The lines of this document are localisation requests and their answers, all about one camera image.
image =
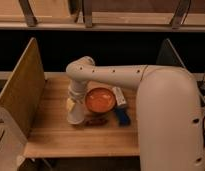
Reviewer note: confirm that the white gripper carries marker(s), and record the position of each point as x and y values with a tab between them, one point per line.
76	92

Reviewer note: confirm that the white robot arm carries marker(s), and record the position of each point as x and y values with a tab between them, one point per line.
168	108

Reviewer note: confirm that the orange bowl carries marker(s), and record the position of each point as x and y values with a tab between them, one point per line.
100	100

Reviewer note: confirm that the dark red oblong object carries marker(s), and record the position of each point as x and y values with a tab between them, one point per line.
96	122

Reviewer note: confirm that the white tube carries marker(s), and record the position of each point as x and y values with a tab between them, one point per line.
120	99

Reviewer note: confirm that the left wooden side panel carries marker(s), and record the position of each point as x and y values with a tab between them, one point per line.
20	96

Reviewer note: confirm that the blue rectangular block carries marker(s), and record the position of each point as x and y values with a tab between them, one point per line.
123	118

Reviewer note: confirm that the right dark side panel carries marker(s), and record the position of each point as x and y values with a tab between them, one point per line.
168	56

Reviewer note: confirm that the wooden shelf rail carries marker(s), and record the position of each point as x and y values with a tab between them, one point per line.
104	15

